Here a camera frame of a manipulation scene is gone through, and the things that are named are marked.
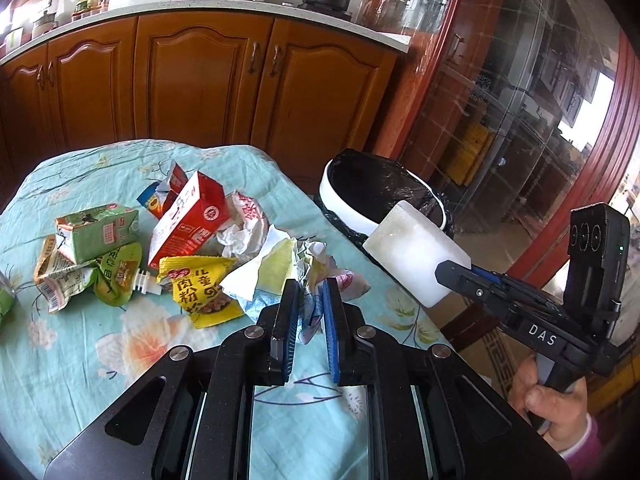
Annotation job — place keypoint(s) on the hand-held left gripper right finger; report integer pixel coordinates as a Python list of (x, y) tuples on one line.
[(332, 330)]

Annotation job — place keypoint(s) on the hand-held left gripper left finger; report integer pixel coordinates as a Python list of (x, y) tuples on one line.
[(285, 330)]

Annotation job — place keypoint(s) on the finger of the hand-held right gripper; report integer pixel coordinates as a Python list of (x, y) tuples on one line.
[(490, 274), (462, 280)]

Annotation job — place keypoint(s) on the white foam block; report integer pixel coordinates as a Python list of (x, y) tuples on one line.
[(415, 250)]

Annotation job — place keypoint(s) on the white trash bin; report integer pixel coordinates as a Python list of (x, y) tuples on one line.
[(340, 200)]

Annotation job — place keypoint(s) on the orange blue snack packet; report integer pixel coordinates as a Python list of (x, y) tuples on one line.
[(150, 202)]

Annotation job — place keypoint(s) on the green drink carton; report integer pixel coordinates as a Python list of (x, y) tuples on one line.
[(100, 230)]

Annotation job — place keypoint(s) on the person's right forearm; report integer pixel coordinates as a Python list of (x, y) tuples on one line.
[(582, 452)]

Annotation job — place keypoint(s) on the person's right hand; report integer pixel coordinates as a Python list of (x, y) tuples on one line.
[(555, 410)]

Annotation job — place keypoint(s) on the yellow white crumpled wrapper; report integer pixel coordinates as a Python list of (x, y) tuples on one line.
[(270, 265)]

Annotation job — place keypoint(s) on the yellow snack packet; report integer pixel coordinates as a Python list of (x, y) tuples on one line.
[(200, 285)]

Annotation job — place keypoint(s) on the light wooden board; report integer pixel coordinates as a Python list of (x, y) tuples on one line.
[(470, 152)]

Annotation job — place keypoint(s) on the red white milk carton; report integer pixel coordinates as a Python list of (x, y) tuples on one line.
[(195, 215)]

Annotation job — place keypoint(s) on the glass sliding door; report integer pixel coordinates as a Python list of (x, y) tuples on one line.
[(525, 110)]

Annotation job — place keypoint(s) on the green spout pouch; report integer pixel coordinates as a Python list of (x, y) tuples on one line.
[(117, 275)]

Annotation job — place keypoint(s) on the floral tablecloth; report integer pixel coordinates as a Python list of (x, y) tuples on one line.
[(75, 360)]

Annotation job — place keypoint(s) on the wooden cabinet door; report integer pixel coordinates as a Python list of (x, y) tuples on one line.
[(90, 90), (320, 105), (200, 85), (20, 105)]

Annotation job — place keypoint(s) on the orange crumpled packet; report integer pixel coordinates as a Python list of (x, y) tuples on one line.
[(55, 280)]

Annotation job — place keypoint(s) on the wooden kitchen cabinet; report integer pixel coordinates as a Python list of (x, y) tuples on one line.
[(200, 85)]

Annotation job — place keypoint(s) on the green packet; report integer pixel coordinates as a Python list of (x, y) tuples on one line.
[(6, 300)]

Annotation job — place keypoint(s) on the gas stove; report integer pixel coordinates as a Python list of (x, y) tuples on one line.
[(270, 2)]

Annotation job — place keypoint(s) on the white kitchen countertop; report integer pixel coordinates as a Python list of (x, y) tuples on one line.
[(150, 7)]

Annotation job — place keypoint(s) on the small metal pot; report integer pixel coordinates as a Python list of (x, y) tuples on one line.
[(45, 25)]

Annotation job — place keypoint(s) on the red wooden door frame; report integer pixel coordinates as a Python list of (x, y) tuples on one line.
[(430, 85)]

